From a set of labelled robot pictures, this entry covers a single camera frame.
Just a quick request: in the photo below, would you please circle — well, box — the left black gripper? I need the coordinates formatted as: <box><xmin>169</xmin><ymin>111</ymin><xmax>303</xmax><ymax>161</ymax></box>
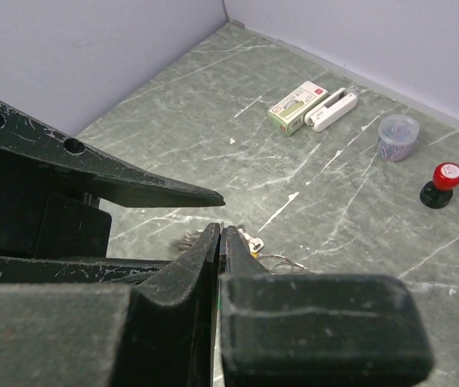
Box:
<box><xmin>0</xmin><ymin>100</ymin><xmax>225</xmax><ymax>284</ymax></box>

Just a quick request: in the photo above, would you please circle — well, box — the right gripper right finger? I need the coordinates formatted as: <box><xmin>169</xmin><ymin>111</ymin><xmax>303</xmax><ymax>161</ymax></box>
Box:
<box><xmin>219</xmin><ymin>227</ymin><xmax>435</xmax><ymax>386</ymax></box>

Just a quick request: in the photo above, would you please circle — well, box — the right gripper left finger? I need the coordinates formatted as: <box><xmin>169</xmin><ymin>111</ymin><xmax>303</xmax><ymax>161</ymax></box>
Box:
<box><xmin>0</xmin><ymin>223</ymin><xmax>220</xmax><ymax>386</ymax></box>

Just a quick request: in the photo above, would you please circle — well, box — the green white staple box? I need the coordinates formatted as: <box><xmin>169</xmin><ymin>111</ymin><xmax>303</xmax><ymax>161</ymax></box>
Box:
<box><xmin>268</xmin><ymin>81</ymin><xmax>328</xmax><ymax>136</ymax></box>

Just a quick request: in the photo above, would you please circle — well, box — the clear plastic clip jar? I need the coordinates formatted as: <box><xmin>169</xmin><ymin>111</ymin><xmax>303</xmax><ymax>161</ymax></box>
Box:
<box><xmin>378</xmin><ymin>114</ymin><xmax>420</xmax><ymax>162</ymax></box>

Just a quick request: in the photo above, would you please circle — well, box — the white stapler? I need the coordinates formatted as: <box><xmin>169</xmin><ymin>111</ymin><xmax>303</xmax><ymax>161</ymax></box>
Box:
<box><xmin>304</xmin><ymin>88</ymin><xmax>358</xmax><ymax>132</ymax></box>

